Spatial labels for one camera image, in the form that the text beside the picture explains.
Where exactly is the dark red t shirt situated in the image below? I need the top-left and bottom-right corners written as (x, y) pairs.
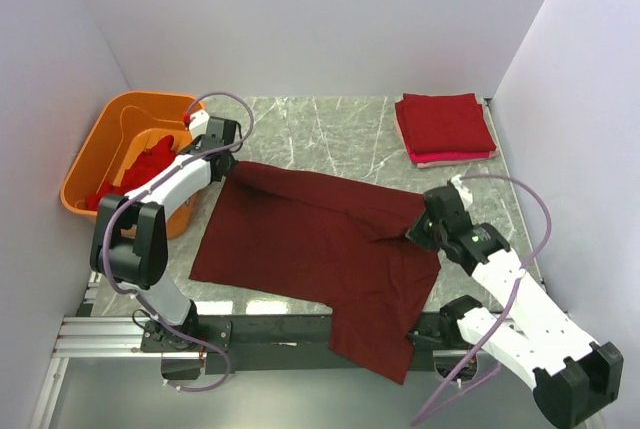
top-left (190, 161), bottom-right (440, 383)

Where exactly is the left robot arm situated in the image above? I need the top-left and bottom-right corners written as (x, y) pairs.
top-left (90, 112), bottom-right (241, 327)

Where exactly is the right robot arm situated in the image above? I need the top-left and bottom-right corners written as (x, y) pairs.
top-left (407, 181), bottom-right (624, 428)

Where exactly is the bright red shirt in basket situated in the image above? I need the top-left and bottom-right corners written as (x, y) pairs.
top-left (85, 135), bottom-right (176, 211)

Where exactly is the orange plastic basket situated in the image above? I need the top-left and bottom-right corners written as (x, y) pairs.
top-left (60, 91), bottom-right (195, 221)

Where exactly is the folded dark red shirt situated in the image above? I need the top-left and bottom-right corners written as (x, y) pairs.
top-left (395, 93), bottom-right (496, 155)

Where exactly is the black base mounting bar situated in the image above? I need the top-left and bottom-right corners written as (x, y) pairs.
top-left (140, 312), bottom-right (471, 380)

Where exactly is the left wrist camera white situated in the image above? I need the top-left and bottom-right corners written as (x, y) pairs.
top-left (183, 109), bottom-right (210, 139)

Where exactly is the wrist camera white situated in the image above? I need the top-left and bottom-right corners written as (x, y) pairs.
top-left (449, 174), bottom-right (474, 209)
top-left (183, 109), bottom-right (210, 139)

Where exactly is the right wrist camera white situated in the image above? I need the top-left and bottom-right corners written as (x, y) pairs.
top-left (449, 174), bottom-right (474, 209)

